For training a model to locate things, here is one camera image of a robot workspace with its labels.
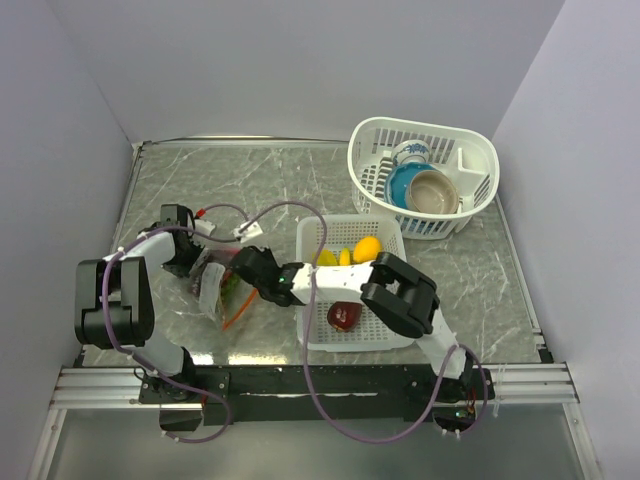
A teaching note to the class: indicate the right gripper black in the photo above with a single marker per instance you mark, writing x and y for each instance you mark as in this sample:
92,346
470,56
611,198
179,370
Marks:
265,252

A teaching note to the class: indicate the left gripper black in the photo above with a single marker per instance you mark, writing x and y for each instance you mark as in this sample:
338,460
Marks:
185,269

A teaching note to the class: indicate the purple fake grapes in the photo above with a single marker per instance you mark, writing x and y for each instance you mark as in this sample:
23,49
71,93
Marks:
195,286

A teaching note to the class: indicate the clear zip top bag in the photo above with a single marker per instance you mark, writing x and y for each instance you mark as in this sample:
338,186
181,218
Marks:
212,274

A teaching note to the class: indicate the white perforated rectangular basket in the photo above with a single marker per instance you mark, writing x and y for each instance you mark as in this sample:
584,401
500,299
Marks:
345,231

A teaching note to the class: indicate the yellow fake banana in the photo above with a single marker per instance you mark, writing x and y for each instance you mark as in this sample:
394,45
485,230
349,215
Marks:
345,257

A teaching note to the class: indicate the red fake apple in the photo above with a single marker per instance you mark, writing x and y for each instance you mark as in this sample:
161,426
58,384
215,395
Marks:
344,316

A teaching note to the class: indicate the yellow fake lemon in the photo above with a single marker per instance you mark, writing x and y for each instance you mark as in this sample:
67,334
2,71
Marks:
367,249

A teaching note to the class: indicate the red fake pepper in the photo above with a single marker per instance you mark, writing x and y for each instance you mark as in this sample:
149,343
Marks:
224,257

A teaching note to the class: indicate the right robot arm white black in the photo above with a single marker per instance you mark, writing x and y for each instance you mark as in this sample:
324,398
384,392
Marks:
404,299

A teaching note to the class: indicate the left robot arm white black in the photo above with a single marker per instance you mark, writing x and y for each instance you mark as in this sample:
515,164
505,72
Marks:
126,297

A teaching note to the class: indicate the green fake lettuce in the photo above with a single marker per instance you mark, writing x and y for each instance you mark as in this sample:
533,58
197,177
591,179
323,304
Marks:
227,288

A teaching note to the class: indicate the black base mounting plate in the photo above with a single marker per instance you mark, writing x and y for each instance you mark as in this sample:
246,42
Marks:
253,393

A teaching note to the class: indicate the teal bowl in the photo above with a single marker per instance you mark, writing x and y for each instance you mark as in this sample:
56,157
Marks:
398,181

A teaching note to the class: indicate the beige bowl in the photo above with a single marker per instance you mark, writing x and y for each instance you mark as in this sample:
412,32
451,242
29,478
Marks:
432,192

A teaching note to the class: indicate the blue white porcelain cup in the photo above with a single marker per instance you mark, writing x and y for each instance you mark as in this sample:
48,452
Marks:
411,151

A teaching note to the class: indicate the white oval dish rack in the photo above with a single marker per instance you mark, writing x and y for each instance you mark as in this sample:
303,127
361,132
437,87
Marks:
466,157

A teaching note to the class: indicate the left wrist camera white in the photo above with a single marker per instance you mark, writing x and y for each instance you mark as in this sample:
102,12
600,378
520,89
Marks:
204,230

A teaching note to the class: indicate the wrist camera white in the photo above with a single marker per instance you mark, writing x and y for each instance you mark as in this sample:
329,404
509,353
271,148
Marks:
204,230
248,232

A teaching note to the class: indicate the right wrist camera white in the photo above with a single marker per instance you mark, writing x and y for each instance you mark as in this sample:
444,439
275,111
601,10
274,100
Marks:
248,232

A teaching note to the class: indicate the aluminium frame rail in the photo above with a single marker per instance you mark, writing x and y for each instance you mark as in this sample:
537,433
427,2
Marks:
120,388

